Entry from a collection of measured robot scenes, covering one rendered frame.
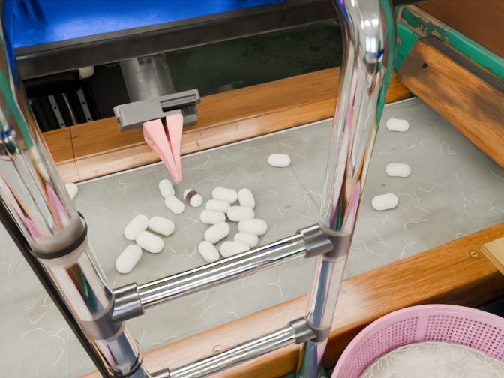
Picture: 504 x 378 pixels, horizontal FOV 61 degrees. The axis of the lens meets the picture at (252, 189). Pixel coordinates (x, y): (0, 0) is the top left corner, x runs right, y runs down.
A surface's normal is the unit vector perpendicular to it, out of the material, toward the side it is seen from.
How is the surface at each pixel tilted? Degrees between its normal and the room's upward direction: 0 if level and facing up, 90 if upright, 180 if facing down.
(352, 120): 90
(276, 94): 0
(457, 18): 90
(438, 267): 0
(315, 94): 0
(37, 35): 58
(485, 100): 67
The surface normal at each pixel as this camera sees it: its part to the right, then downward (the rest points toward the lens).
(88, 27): 0.30, 0.18
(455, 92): -0.87, -0.03
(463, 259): -0.01, -0.70
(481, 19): -0.93, 0.26
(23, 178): 0.50, 0.61
